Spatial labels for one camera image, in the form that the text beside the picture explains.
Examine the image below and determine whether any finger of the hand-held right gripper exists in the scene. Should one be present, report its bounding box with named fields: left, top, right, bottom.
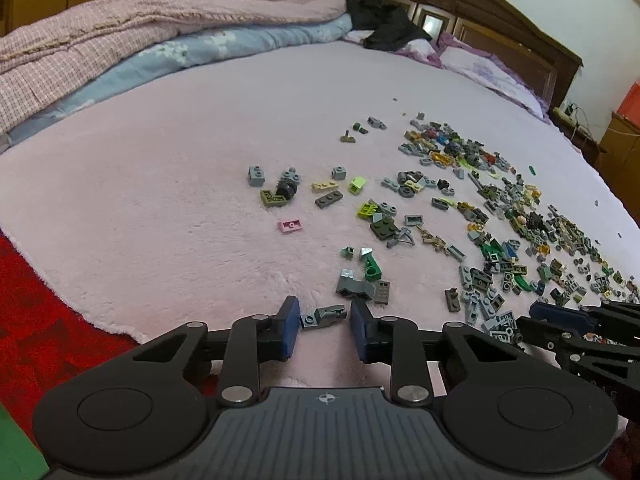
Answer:
left=515, top=316, right=640, bottom=362
left=529, top=301, right=640, bottom=340

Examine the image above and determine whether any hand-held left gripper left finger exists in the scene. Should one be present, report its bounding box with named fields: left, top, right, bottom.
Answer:
left=132, top=295, right=302, bottom=407

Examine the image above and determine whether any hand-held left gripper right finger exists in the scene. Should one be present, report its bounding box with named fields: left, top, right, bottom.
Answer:
left=349, top=299, right=523, bottom=407

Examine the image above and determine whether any grey hinge brick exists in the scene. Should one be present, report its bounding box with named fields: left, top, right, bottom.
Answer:
left=300, top=305, right=347, bottom=330

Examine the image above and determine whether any pile of small toy bricks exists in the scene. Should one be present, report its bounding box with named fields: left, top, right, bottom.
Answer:
left=247, top=97, right=640, bottom=346

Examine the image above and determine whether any wooden nightstand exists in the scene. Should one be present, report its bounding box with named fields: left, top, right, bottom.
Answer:
left=547, top=102, right=608, bottom=161

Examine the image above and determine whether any wooden cabinet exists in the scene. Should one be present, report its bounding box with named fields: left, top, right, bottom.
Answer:
left=597, top=110, right=640, bottom=181

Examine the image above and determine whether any pink fleece blanket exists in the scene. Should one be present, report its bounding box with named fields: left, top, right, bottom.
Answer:
left=0, top=35, right=640, bottom=391

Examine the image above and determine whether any red box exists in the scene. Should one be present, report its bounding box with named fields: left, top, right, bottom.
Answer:
left=617, top=80, right=640, bottom=121

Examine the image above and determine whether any red patterned sheet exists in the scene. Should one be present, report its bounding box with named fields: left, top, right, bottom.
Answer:
left=0, top=232, right=143, bottom=411

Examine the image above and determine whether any purple pillow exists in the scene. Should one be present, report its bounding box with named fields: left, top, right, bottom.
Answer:
left=345, top=30, right=548, bottom=121

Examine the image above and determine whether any blue floral quilt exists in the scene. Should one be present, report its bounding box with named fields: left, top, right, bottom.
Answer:
left=7, top=12, right=353, bottom=143

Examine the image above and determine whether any green board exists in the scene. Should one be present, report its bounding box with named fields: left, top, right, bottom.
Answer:
left=0, top=402, right=51, bottom=480

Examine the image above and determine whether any wooden headboard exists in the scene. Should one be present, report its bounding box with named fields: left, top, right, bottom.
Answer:
left=287, top=0, right=583, bottom=108

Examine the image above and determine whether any black clothing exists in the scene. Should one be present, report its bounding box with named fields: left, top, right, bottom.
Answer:
left=347, top=0, right=433, bottom=52

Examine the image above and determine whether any pink checkered quilt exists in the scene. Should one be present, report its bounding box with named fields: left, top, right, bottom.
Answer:
left=0, top=0, right=348, bottom=133

